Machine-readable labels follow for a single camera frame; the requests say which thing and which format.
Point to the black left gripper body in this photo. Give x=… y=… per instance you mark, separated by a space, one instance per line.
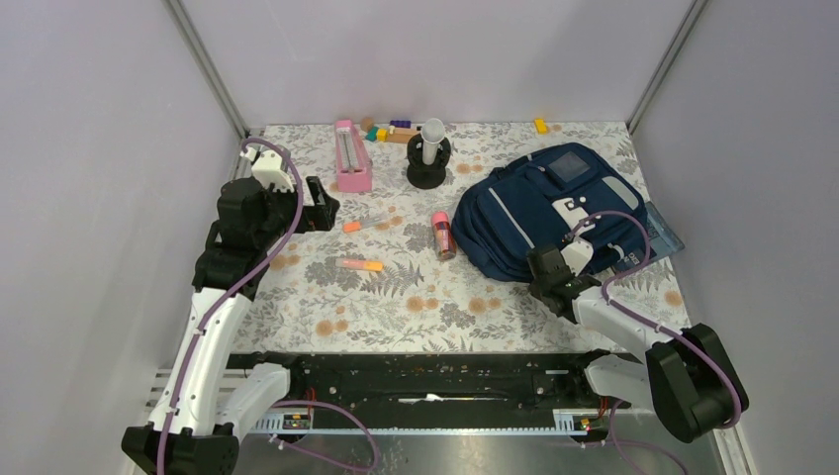
x=315 y=217

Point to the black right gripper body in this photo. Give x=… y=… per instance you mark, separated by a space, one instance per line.
x=538 y=291

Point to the navy blue backpack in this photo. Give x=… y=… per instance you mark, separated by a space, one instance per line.
x=537 y=200

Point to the dark blue hardcover book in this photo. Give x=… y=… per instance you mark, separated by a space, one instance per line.
x=663 y=242

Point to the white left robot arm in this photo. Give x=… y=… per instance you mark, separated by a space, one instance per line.
x=189 y=431

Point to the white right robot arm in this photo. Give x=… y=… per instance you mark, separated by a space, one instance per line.
x=685 y=378

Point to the orange yellow highlighter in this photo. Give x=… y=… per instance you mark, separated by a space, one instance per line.
x=359 y=264

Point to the pink rack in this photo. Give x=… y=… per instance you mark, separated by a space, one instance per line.
x=353 y=164

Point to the green block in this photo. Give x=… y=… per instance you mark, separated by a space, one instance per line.
x=372 y=134

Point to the brown round block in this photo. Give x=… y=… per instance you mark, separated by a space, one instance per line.
x=367 y=124

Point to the pink-capped marker tube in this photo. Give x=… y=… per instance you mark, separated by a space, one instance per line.
x=445 y=244

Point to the black round stand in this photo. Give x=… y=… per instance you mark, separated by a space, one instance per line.
x=427 y=176

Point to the wooden block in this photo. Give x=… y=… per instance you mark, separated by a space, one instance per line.
x=400 y=135

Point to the white cylinder on stand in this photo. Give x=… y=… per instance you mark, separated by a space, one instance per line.
x=432 y=133

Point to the yellow block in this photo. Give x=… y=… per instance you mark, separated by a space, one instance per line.
x=540 y=126

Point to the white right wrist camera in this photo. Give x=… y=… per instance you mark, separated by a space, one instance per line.
x=578 y=252

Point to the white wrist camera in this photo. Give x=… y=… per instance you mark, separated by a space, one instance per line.
x=270 y=167
x=578 y=252

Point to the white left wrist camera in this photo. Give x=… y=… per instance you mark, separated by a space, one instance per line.
x=270 y=167

